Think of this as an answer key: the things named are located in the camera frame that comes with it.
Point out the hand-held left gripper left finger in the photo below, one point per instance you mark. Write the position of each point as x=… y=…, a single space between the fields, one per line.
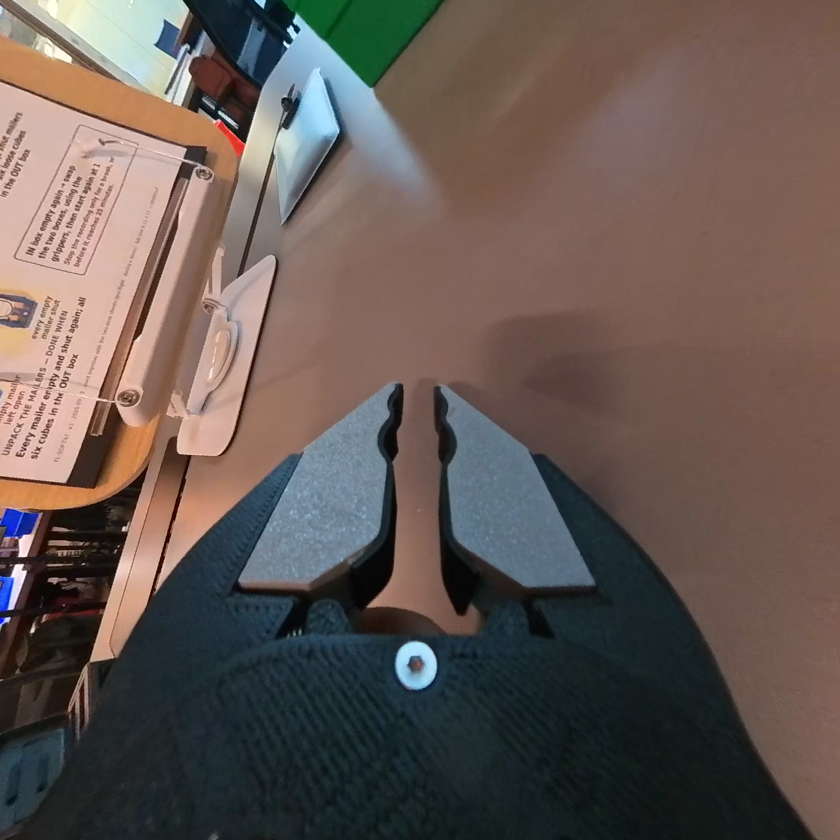
x=328 y=518

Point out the small black knob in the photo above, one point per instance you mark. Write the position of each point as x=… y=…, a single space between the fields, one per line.
x=287 y=103

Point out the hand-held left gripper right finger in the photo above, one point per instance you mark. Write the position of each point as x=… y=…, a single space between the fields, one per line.
x=512 y=518

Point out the grey flat pouch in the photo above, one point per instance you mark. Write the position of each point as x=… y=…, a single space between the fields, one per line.
x=305 y=151

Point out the green plastic bin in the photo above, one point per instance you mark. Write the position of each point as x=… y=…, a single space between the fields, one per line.
x=367 y=39

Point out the printed instruction sheet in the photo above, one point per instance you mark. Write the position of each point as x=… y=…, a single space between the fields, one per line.
x=65 y=229

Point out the instruction sheet on stand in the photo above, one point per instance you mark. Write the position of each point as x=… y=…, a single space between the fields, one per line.
x=216 y=164

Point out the row of blue bins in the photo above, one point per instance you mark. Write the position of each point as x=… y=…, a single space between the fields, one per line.
x=16 y=525

